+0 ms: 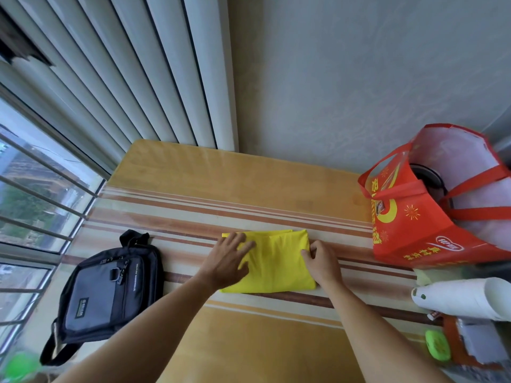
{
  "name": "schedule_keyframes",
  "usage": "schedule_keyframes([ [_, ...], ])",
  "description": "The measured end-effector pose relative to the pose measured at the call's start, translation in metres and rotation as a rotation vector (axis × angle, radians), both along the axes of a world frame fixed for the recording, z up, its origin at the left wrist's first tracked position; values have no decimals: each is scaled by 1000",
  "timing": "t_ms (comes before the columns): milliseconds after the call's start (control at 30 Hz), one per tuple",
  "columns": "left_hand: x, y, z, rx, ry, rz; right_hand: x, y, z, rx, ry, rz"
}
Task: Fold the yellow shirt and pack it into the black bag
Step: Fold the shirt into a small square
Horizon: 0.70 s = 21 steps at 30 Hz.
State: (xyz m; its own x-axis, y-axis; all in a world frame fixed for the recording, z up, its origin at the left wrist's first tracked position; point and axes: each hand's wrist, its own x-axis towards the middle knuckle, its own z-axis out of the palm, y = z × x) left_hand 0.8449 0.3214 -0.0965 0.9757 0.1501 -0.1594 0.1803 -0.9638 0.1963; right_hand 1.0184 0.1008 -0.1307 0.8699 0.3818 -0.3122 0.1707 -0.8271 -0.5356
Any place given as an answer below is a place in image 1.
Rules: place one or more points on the window with metal bars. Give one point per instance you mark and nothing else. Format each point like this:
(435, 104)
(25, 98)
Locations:
(36, 219)

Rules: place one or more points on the black round object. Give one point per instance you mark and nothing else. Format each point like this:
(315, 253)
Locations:
(429, 179)

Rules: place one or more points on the yellow cloth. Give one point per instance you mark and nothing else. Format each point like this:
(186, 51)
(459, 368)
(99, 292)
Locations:
(279, 263)

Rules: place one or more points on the person's right fingers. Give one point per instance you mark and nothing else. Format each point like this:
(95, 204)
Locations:
(313, 251)

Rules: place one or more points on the person's right hand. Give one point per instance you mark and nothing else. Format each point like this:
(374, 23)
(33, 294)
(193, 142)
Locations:
(325, 265)

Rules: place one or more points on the striped table cloth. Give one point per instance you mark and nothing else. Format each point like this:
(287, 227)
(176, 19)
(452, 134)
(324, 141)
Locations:
(247, 243)

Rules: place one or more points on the rolled white paper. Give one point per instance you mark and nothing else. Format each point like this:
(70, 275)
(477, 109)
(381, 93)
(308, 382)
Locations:
(463, 297)

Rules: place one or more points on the person's right forearm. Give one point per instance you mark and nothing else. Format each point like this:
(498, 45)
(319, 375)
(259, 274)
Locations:
(377, 335)

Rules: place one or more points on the person's left forearm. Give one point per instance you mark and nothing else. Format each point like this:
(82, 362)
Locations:
(139, 331)

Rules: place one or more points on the red printed tote bag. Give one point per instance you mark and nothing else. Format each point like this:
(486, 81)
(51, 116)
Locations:
(431, 203)

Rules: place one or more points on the green plastic object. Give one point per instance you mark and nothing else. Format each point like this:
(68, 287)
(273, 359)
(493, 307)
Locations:
(20, 366)

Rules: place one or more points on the black grey shoulder bag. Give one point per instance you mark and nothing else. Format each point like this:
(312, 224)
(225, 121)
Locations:
(103, 295)

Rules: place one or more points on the person's left hand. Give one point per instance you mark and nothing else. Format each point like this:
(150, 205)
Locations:
(223, 263)

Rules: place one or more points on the white vertical blinds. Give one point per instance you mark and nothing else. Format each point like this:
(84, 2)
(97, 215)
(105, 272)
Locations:
(131, 67)

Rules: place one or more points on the green round disc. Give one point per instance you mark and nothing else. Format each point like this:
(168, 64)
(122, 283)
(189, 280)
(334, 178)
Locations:
(438, 345)

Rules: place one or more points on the orange grey box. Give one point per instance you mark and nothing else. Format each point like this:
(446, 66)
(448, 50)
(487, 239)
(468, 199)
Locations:
(471, 343)

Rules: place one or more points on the person's left thumb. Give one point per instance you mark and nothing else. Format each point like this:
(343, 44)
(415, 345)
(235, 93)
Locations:
(244, 269)

